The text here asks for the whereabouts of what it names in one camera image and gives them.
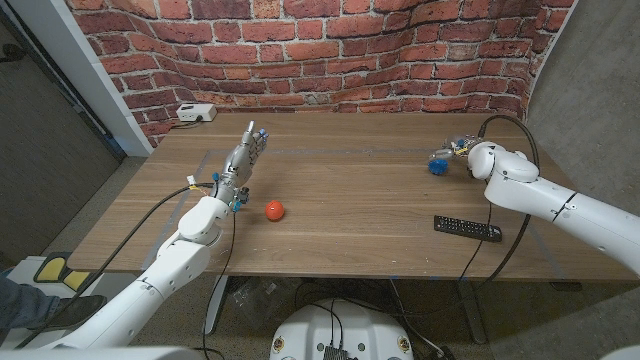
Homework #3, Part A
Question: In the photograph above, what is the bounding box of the white power box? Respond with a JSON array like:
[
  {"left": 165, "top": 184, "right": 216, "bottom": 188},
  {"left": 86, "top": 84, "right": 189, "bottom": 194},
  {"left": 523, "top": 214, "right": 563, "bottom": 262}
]
[{"left": 176, "top": 103, "right": 218, "bottom": 123}]

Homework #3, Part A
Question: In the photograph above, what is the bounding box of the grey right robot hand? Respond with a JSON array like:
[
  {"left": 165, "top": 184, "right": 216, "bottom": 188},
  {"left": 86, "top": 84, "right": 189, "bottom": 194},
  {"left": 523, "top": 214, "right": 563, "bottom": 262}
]
[{"left": 429, "top": 133, "right": 480, "bottom": 163}]

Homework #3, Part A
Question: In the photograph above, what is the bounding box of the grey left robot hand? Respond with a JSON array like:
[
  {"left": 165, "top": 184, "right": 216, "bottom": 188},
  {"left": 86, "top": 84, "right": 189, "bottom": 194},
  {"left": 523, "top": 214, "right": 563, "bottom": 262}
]
[{"left": 212, "top": 120, "right": 270, "bottom": 211}]

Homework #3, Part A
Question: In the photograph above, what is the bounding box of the grey table leg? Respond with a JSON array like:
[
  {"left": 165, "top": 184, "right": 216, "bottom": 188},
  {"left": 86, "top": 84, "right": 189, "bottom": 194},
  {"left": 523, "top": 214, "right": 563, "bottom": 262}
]
[
  {"left": 201, "top": 274, "right": 229, "bottom": 335},
  {"left": 455, "top": 279, "right": 487, "bottom": 345}
]

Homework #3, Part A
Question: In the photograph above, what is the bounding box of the black TV remote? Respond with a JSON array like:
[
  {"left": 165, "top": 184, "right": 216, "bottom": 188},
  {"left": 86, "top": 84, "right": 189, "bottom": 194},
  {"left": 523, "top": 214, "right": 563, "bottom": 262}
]
[{"left": 433, "top": 215, "right": 503, "bottom": 244}]

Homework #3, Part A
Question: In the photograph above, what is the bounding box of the printed brick backdrop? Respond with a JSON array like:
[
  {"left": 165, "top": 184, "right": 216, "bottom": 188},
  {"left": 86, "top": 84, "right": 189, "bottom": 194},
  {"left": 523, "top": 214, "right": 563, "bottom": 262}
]
[{"left": 64, "top": 0, "right": 579, "bottom": 149}]

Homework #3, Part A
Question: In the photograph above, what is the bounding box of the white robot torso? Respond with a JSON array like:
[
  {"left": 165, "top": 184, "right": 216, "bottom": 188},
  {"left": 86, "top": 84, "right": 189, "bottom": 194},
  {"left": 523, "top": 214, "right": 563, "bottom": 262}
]
[{"left": 269, "top": 298, "right": 415, "bottom": 360}]

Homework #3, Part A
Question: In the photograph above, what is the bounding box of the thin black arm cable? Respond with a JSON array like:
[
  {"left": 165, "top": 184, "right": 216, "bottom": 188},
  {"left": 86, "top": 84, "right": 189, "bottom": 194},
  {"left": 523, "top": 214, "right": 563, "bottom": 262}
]
[
  {"left": 199, "top": 209, "right": 239, "bottom": 360},
  {"left": 457, "top": 200, "right": 494, "bottom": 282}
]

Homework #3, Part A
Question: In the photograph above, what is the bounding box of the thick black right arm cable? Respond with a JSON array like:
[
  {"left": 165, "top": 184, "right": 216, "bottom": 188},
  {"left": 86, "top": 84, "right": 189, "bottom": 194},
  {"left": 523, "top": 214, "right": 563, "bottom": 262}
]
[{"left": 469, "top": 114, "right": 542, "bottom": 294}]

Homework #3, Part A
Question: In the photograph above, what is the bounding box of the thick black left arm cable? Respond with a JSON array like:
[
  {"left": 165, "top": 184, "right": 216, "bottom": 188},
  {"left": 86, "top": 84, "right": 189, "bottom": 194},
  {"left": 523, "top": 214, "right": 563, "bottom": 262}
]
[{"left": 14, "top": 183, "right": 220, "bottom": 350}]

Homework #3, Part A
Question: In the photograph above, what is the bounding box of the white pillar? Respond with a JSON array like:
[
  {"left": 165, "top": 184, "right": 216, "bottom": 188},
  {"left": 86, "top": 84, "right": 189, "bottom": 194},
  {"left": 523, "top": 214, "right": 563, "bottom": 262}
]
[{"left": 7, "top": 0, "right": 154, "bottom": 157}]

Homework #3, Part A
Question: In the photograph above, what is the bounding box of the person's leg in jeans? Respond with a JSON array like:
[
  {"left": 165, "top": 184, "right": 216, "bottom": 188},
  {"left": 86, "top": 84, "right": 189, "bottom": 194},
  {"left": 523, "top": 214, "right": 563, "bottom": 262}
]
[{"left": 0, "top": 277, "right": 61, "bottom": 332}]

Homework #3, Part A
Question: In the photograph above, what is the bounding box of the orange ball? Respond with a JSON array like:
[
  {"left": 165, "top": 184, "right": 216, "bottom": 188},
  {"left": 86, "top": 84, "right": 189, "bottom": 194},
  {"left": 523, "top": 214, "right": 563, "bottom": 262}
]
[{"left": 264, "top": 200, "right": 286, "bottom": 222}]

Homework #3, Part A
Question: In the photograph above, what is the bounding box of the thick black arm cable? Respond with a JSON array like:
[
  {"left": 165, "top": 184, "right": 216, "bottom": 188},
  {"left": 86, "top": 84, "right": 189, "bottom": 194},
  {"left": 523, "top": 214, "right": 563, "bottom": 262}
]
[
  {"left": 14, "top": 183, "right": 220, "bottom": 350},
  {"left": 469, "top": 114, "right": 542, "bottom": 294}
]

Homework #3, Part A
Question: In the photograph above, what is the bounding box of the black shoe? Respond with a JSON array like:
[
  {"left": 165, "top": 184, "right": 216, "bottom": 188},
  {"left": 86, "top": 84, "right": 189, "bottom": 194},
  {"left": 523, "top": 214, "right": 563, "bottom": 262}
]
[{"left": 27, "top": 294, "right": 108, "bottom": 331}]

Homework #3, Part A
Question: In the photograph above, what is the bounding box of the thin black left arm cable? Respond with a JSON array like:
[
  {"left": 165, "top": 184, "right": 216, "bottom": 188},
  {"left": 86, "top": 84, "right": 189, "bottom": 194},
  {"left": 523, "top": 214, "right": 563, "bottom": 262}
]
[{"left": 199, "top": 209, "right": 239, "bottom": 360}]

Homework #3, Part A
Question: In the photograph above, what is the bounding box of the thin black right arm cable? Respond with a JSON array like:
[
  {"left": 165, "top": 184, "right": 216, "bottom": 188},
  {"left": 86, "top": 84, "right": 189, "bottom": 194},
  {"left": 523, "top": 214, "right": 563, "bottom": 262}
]
[{"left": 457, "top": 200, "right": 494, "bottom": 282}]

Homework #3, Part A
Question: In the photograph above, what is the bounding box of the yellow foot pedal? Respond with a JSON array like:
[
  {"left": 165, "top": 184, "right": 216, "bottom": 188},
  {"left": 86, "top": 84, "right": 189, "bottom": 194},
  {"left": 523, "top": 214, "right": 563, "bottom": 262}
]
[
  {"left": 62, "top": 269, "right": 92, "bottom": 293},
  {"left": 33, "top": 254, "right": 67, "bottom": 283}
]

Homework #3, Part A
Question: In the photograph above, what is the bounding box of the clear plastic bag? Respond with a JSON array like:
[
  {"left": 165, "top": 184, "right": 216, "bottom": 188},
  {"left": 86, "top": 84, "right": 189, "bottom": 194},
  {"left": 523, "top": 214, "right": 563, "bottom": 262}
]
[{"left": 229, "top": 277, "right": 296, "bottom": 326}]

